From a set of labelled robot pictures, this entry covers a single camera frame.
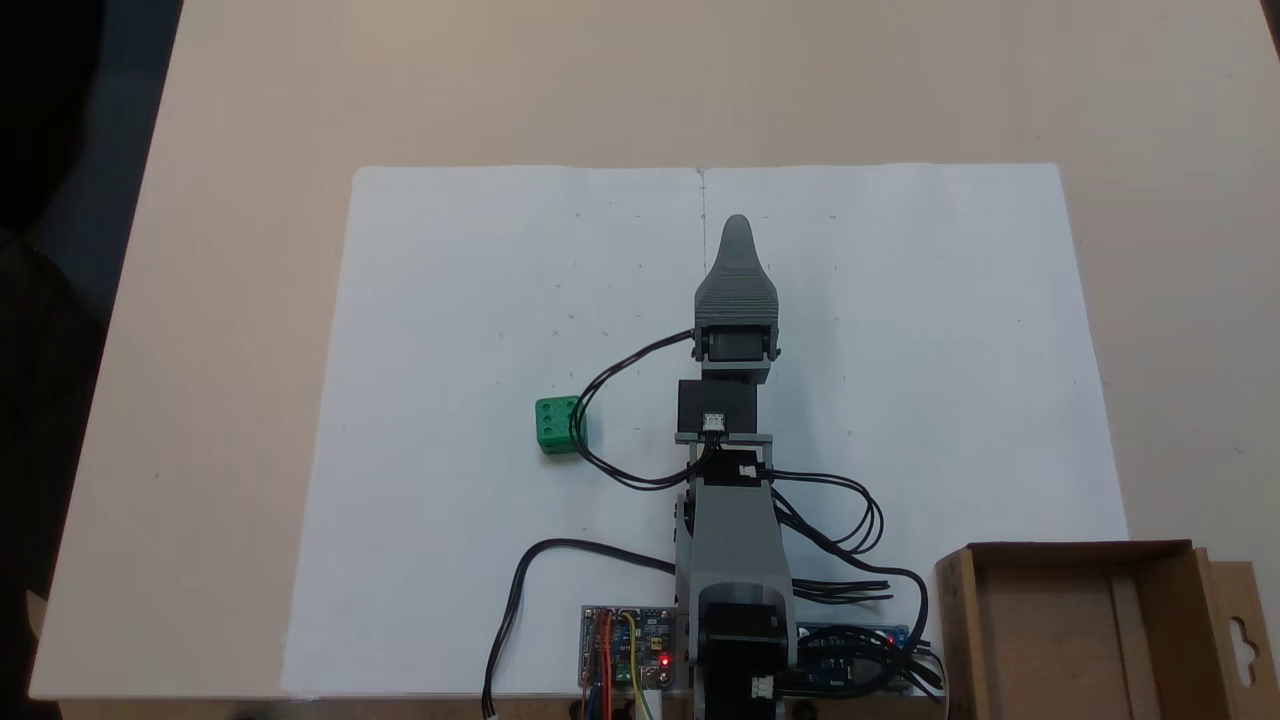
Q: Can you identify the black power cable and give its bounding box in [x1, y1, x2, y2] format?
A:
[483, 539, 681, 719]

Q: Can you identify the black forearm motor cable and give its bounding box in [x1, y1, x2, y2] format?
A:
[755, 468, 886, 557]

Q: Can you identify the yellow jumper wire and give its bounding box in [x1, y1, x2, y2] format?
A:
[622, 614, 657, 720]

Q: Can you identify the circuit board with red LED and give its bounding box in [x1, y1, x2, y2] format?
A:
[580, 605, 678, 693]

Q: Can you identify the green die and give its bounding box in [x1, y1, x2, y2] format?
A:
[535, 396, 589, 457]

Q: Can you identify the blue circuit board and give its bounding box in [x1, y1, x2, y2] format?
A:
[795, 625, 913, 693]

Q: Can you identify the grey ribbed moving gripper finger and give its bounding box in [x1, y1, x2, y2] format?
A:
[694, 215, 781, 327]

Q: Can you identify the red jumper wire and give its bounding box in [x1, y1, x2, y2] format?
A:
[594, 612, 614, 720]

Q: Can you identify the brown cardboard box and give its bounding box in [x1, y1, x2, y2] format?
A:
[935, 540, 1263, 720]

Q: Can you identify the white paper sheet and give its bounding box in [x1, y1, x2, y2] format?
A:
[700, 163, 1131, 696]
[282, 165, 706, 699]

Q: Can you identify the black gripper motor cable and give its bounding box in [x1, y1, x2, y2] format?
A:
[574, 330, 721, 491]

